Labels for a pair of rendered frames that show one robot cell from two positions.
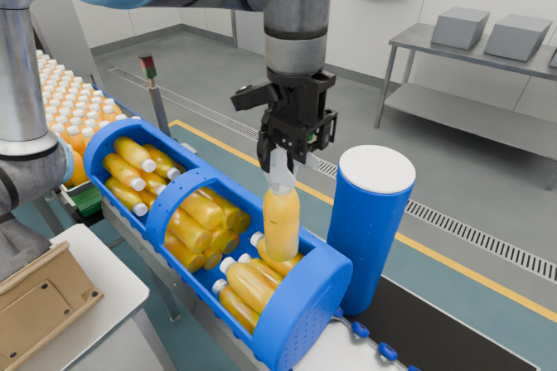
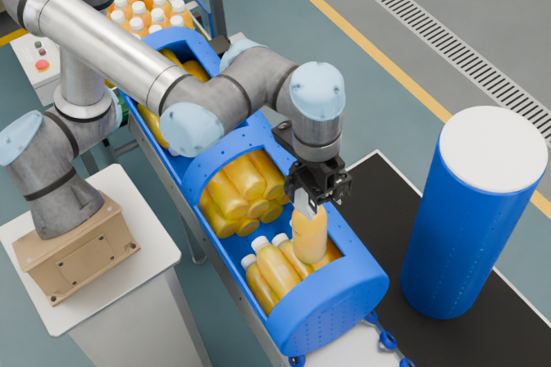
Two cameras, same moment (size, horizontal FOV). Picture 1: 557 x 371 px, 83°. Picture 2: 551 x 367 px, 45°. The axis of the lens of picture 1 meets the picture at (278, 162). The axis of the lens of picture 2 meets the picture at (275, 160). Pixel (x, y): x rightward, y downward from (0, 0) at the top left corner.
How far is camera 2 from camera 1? 72 cm
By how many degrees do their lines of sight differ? 21
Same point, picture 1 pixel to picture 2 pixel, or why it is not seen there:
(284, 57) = (302, 151)
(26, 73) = not seen: hidden behind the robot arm
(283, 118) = (303, 177)
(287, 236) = (310, 246)
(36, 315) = (92, 258)
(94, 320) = (132, 269)
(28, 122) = (93, 91)
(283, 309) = (296, 305)
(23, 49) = not seen: hidden behind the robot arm
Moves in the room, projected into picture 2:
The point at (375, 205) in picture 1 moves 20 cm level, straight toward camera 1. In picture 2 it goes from (471, 201) to (430, 255)
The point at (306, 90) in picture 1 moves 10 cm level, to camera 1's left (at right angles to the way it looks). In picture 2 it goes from (319, 170) to (257, 156)
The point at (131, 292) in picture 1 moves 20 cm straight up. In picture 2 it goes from (164, 251) to (146, 206)
